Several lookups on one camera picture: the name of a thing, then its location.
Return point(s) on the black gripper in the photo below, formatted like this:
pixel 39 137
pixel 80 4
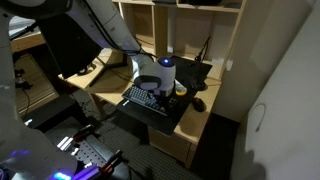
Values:
pixel 162 96

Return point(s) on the dark mechanical keyboard grey keys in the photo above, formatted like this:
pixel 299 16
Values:
pixel 140 96

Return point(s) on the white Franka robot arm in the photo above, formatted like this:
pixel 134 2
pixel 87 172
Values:
pixel 110 26

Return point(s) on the yellow rubber duck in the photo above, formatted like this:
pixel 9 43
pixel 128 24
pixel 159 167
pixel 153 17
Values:
pixel 181 91

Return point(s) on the black desk mat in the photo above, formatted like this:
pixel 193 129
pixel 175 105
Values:
pixel 160 121

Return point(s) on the black computer mouse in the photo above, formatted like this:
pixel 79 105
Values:
pixel 199 104

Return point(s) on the black gooseneck desk lamp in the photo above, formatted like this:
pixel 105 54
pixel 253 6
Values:
pixel 201 86

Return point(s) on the light wooden desk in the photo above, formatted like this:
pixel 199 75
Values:
pixel 196 123

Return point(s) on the black monitor stand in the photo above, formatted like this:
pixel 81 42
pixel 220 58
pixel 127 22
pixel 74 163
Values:
pixel 110 66

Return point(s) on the light wooden shelf unit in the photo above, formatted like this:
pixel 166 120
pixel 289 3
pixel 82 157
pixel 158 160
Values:
pixel 160 26

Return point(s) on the red black clamp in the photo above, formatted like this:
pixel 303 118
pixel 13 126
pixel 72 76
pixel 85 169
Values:
pixel 83 131
pixel 111 161

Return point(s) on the black perforated robot table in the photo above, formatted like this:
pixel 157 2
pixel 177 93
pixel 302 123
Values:
pixel 90 150

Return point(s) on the black computer monitor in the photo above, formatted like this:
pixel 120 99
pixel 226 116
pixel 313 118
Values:
pixel 66 46

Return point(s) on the wooden side desk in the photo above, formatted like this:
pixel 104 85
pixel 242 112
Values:
pixel 26 40

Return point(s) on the white wall outlet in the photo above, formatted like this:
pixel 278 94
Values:
pixel 229 65

